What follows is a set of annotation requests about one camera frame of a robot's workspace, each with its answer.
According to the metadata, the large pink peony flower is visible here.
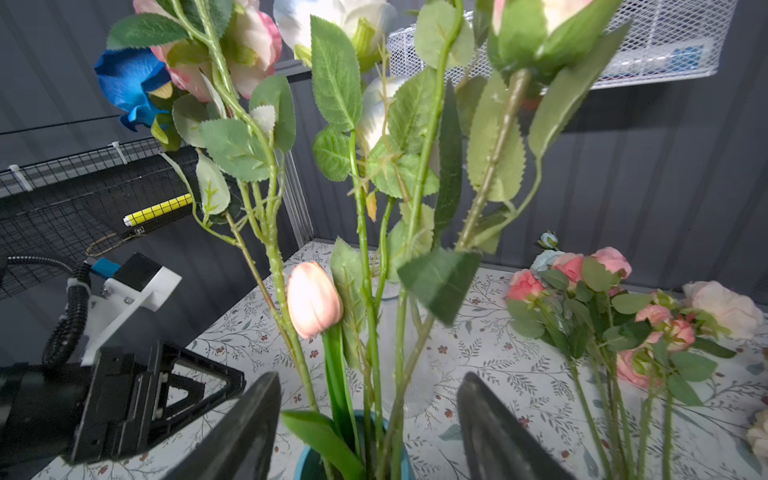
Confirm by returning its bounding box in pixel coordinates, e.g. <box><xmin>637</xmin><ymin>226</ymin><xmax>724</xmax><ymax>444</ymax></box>
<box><xmin>106</xmin><ymin>1</ymin><xmax>319</xmax><ymax>410</ymax></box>

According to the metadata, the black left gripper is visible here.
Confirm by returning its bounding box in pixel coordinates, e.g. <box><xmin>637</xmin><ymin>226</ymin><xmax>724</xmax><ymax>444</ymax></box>
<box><xmin>1</xmin><ymin>343</ymin><xmax>246</xmax><ymax>468</ymax></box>

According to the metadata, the blue artificial rose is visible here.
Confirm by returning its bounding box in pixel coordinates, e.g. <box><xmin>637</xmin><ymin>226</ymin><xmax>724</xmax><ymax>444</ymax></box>
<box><xmin>94</xmin><ymin>48</ymin><xmax>182</xmax><ymax>151</ymax></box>

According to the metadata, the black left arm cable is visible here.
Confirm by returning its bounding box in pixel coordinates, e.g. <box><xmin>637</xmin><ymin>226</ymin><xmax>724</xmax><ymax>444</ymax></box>
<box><xmin>0</xmin><ymin>254</ymin><xmax>92</xmax><ymax>370</ymax></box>

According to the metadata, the pink rose flower bunch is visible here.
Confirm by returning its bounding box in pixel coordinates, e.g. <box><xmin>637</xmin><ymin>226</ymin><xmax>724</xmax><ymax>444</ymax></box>
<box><xmin>506</xmin><ymin>231</ymin><xmax>766</xmax><ymax>479</ymax></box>

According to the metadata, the black wire wall basket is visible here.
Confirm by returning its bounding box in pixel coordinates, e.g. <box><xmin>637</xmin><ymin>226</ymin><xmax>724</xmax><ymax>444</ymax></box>
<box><xmin>0</xmin><ymin>136</ymin><xmax>301</xmax><ymax>301</ymax></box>

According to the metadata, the white wire mesh basket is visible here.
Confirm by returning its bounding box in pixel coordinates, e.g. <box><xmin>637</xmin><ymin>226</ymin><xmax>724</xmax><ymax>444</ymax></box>
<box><xmin>387</xmin><ymin>1</ymin><xmax>735</xmax><ymax>97</ymax></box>

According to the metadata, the pink tulip flower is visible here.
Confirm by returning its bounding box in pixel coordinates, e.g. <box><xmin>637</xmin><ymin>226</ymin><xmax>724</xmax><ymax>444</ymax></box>
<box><xmin>287</xmin><ymin>262</ymin><xmax>358</xmax><ymax>447</ymax></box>

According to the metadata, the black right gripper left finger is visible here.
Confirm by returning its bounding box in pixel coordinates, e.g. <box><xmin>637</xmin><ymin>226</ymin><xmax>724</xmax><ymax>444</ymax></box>
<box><xmin>166</xmin><ymin>372</ymin><xmax>281</xmax><ymax>479</ymax></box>

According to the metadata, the white artificial rose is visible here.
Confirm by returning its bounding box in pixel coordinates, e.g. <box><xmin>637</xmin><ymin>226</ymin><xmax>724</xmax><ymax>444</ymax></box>
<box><xmin>274</xmin><ymin>1</ymin><xmax>464</xmax><ymax>470</ymax></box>

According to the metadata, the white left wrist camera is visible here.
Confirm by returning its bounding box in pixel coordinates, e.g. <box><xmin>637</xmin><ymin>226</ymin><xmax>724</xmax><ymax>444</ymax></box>
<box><xmin>80</xmin><ymin>253</ymin><xmax>182</xmax><ymax>367</ymax></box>

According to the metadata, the teal ceramic vase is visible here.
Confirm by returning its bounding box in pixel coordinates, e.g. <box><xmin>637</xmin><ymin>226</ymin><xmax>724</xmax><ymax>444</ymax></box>
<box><xmin>293</xmin><ymin>410</ymin><xmax>416</xmax><ymax>480</ymax></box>

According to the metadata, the yellow marker pen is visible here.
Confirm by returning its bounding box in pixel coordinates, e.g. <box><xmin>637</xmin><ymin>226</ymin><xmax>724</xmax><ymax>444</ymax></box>
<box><xmin>123</xmin><ymin>194</ymin><xmax>193</xmax><ymax>227</ymax></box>

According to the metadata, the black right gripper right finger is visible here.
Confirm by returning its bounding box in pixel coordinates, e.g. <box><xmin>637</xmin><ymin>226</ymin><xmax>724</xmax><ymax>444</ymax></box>
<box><xmin>456</xmin><ymin>372</ymin><xmax>572</xmax><ymax>480</ymax></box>

